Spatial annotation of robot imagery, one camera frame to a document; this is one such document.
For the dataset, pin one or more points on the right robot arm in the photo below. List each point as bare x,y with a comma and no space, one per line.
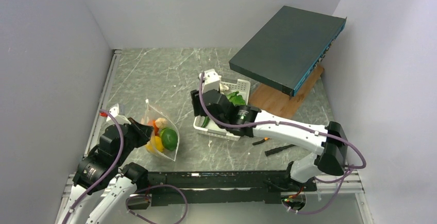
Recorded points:
326,146

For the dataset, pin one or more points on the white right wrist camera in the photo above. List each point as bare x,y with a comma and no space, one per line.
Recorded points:
210,81

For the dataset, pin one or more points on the small garlic bulb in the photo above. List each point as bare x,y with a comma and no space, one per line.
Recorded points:
161,123

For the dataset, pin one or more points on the black hammer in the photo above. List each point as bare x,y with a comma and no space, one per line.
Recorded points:
277,150

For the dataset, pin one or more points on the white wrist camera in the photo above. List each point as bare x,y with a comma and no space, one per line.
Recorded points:
210,81
117,111

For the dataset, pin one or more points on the white garlic cluster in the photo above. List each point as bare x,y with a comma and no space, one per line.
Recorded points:
223,87

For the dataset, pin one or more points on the wooden cutting board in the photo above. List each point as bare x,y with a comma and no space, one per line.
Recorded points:
281,104

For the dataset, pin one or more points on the dark green cucumber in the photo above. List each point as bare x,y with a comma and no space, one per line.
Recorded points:
205,122

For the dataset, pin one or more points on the orange tangerine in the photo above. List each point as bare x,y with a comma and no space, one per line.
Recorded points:
153,124

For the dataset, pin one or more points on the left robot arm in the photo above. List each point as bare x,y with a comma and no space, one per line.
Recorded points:
102,180

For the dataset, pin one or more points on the dark network switch box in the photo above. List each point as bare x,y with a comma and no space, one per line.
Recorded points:
286,50

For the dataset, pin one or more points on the polka dot zip top bag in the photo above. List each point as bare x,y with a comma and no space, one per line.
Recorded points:
153,112

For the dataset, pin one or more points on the aluminium frame profile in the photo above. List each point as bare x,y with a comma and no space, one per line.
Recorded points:
102,89

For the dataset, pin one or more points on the white perforated plastic basket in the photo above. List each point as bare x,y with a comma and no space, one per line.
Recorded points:
240,85

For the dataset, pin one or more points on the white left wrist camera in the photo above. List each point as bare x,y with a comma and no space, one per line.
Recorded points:
117,111

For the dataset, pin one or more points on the yellow lemon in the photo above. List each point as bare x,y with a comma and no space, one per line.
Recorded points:
155,145

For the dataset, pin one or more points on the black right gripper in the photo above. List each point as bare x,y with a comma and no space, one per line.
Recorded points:
198,109

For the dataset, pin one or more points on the green white cabbage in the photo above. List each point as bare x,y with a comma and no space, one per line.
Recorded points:
236,98

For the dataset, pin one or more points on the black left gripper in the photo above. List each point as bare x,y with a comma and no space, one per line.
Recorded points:
144,132

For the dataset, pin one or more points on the orange handled pliers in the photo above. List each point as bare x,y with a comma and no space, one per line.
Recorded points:
261,141

